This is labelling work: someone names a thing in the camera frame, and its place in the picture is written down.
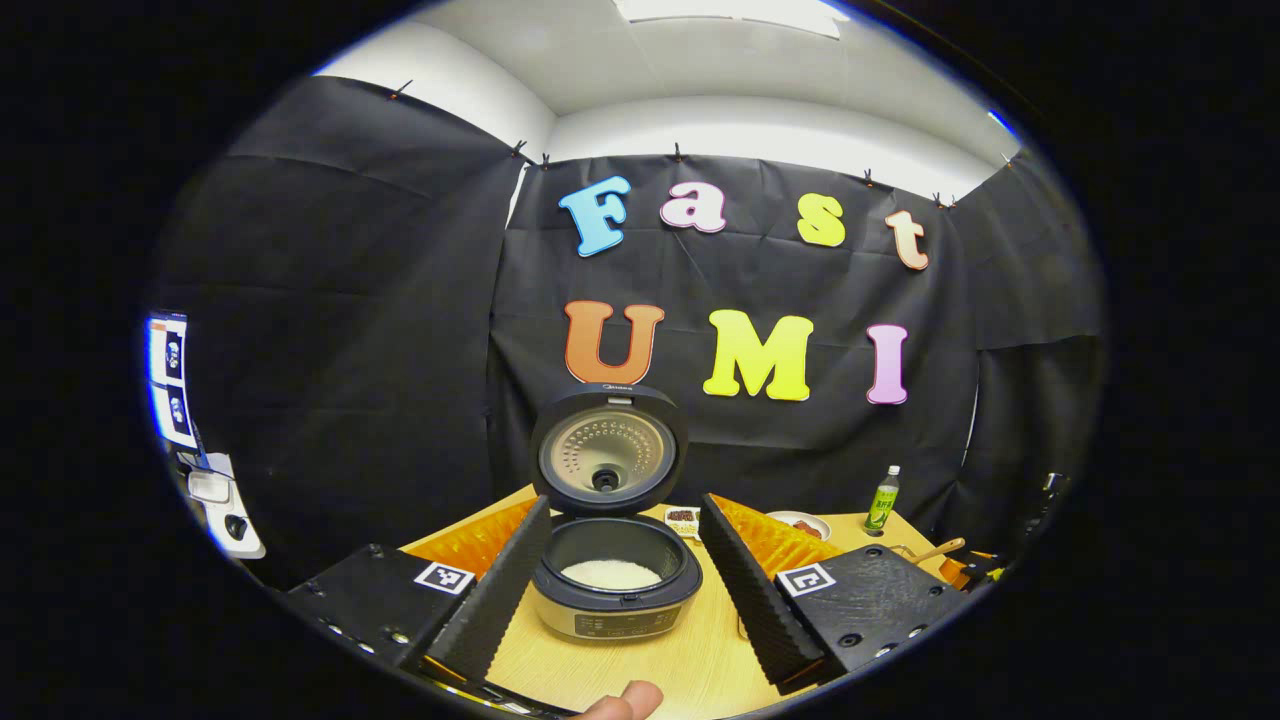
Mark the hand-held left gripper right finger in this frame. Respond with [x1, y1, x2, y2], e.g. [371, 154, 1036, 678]
[699, 493, 969, 695]

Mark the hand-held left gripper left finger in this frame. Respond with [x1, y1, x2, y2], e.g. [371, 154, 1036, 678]
[283, 496, 553, 683]

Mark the dark grey rice cooker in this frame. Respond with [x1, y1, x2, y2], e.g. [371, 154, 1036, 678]
[528, 383, 704, 643]

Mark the white rice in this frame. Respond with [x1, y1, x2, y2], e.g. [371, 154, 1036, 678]
[560, 558, 664, 591]

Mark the white round plate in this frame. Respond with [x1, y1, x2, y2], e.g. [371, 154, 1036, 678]
[765, 510, 831, 543]

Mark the green label drink bottle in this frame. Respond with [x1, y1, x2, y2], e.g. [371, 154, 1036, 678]
[864, 465, 901, 536]

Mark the white side table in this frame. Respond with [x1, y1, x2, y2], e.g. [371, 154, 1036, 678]
[185, 452, 266, 559]

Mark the black backdrop cloth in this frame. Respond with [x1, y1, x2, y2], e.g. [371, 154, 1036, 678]
[150, 75, 1106, 591]

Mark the white printed sheet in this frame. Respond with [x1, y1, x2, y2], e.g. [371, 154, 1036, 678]
[150, 385, 199, 449]
[148, 315, 189, 386]

